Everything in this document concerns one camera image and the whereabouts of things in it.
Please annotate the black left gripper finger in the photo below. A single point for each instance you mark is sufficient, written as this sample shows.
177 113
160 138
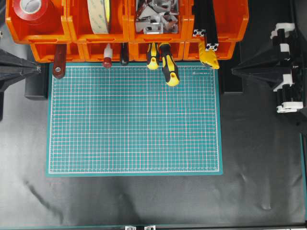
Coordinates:
7 79
12 63

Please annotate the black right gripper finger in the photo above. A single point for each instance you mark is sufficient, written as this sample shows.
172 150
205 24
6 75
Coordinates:
266 72

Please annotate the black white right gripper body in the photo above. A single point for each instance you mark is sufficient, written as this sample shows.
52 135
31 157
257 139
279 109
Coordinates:
289 99

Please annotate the yellow utility cutter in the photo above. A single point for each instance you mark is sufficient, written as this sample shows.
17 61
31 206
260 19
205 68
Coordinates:
207 55

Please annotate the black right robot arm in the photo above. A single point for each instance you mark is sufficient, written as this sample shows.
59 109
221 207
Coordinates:
298 12

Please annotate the black rack base left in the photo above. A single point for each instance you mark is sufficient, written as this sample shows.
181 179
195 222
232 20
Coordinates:
36 86

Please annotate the black rack base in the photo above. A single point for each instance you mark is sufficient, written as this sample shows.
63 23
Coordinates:
230 83
36 86

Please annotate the black rack base right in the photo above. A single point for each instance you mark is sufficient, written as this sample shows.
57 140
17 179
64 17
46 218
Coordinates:
230 83

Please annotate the orange container rack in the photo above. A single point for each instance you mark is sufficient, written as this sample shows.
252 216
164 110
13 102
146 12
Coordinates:
67 22

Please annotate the red tape roll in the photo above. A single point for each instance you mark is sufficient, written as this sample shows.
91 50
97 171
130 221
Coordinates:
33 11

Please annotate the long black aluminium extrusion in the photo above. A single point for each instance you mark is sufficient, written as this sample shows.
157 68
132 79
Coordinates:
208 23

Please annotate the short black aluminium extrusion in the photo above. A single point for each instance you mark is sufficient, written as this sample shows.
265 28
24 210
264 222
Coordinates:
199 18

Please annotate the white bottle with red cap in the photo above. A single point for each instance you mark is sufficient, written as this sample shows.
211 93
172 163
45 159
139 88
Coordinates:
108 54

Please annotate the beige double-sided tape roll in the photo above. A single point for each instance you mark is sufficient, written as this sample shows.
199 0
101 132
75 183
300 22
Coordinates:
99 15

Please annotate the small yellow-black screwdriver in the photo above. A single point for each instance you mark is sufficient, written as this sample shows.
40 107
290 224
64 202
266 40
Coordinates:
152 56

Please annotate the green cutting mat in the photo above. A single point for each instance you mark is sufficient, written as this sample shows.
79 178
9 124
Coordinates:
126 121

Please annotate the grey metal corner brackets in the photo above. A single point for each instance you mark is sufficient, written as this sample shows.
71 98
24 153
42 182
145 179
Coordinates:
155 17

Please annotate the brown wooden tool handle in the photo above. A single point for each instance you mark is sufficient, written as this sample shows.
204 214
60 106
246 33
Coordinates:
59 65

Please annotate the black tool handle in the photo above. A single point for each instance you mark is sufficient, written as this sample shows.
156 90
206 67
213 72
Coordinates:
124 54

